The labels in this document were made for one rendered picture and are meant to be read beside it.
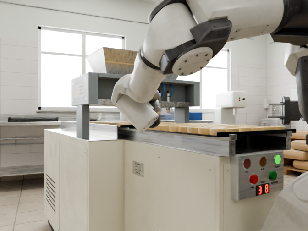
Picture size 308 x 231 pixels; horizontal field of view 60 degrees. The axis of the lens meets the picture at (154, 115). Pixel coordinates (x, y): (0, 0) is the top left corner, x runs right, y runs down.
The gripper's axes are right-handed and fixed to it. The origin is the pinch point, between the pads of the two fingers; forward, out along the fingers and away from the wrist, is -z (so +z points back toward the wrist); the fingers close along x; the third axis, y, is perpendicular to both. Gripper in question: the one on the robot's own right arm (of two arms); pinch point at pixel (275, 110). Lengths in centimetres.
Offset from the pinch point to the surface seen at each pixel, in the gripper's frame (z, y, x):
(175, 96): -51, -42, 10
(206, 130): -27.7, 37.7, -7.0
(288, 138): 0.6, 21.0, -10.3
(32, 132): -300, -222, -27
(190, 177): -33, 32, -24
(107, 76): -79, 0, 18
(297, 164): 94, -336, -80
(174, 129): -40.3, 25.5, -7.4
